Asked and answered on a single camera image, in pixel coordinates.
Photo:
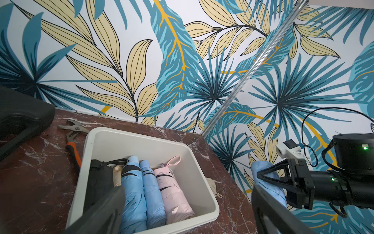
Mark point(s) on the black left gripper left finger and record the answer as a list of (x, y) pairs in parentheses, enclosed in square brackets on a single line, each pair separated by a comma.
[(104, 217)]

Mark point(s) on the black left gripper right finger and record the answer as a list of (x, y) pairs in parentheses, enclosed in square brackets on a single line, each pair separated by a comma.
[(273, 218)]

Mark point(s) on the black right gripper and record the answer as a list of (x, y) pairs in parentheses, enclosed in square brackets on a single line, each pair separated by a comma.
[(307, 186)]

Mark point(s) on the light blue umbrella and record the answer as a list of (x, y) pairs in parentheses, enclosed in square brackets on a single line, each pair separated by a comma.
[(156, 215), (276, 192)]

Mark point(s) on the black umbrella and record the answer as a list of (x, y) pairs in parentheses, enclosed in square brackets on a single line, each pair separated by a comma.
[(100, 181)]

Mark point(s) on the white plastic storage box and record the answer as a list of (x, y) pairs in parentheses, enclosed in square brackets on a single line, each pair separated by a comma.
[(106, 144)]

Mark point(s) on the pink umbrella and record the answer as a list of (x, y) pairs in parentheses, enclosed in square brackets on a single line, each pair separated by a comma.
[(176, 205)]

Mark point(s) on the beige umbrella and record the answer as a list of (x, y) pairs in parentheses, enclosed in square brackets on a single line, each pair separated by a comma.
[(213, 187)]

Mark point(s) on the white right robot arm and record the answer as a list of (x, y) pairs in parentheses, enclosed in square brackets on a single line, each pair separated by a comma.
[(350, 180)]

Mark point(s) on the orange handled pliers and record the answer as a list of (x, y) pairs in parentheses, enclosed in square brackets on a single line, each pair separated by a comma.
[(74, 128)]

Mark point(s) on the right aluminium corner post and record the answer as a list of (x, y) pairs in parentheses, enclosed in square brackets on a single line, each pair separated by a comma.
[(256, 64)]

